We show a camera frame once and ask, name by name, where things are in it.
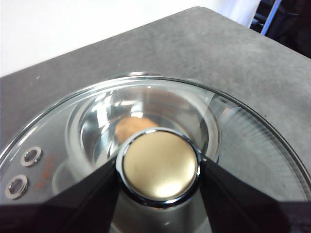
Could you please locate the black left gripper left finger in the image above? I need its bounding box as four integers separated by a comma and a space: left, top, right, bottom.
0, 157, 120, 233

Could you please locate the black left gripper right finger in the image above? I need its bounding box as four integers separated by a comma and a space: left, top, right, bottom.
199, 157, 311, 233

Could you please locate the glass lid with gold knob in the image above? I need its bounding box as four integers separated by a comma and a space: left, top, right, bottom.
0, 72, 311, 233

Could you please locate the brown potato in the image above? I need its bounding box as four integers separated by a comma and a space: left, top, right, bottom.
114, 116, 159, 144

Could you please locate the pale green electric pot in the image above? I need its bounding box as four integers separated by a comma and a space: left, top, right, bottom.
52, 83, 222, 195

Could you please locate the black equipment frame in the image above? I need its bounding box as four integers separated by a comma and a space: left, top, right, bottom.
250, 0, 311, 59

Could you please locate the blue cable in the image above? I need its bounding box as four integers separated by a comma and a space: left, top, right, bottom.
261, 0, 284, 34

